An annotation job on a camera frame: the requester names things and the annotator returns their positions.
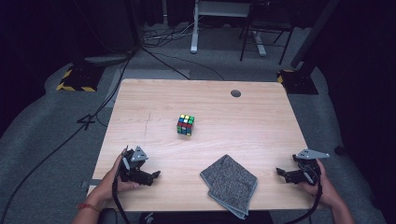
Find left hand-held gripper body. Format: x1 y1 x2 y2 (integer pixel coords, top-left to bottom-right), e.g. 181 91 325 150
120 145 149 185

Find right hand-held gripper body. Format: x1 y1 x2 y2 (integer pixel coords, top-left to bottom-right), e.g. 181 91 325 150
292 148 331 185

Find grey fluffy cloth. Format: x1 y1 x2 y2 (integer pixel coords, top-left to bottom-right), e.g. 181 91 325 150
199 154 259 220

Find multicoloured puzzle cube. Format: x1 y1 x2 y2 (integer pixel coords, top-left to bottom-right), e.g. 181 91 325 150
176 113 196 137

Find person's left hand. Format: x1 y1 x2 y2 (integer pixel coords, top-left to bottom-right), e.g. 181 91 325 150
94 148 141 203

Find person's right hand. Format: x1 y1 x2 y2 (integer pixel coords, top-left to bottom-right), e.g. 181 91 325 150
297 159 344 209

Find black yellow striped stand base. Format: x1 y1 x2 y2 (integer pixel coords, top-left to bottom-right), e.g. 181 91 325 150
55 63 106 92
276 68 319 95

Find slanted dark metal pole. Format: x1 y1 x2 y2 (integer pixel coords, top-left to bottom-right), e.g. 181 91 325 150
290 0 341 70

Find black metal chair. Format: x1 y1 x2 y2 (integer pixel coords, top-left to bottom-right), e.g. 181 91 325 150
238 0 295 66

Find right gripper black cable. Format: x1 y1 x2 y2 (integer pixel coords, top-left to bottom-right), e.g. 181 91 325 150
284 174 323 224

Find red string bracelet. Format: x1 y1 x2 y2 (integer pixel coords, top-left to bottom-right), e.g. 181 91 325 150
77 203 103 214

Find long black floor cable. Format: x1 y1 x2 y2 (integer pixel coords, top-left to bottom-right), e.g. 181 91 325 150
0 49 135 218

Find bundle of floor cables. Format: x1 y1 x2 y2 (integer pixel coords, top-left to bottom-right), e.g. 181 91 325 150
143 15 202 49

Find white desk frame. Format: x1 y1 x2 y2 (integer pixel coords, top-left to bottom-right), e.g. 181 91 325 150
190 0 268 58

